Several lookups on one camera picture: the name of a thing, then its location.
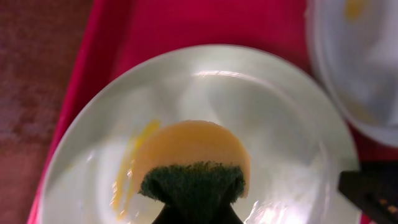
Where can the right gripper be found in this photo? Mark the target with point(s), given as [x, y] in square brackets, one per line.
[372, 189]

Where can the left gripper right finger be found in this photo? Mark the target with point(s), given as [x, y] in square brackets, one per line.
[224, 214]

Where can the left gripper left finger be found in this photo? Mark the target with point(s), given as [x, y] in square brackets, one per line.
[174, 215]

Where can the yellow green sponge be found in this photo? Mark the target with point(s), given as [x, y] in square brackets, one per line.
[192, 163]

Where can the pale green plate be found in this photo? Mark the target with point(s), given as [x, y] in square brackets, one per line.
[297, 141]

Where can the pale blue top plate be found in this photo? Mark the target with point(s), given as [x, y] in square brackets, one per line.
[353, 49]

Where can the red plastic tray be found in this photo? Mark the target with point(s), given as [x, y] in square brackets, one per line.
[121, 34]

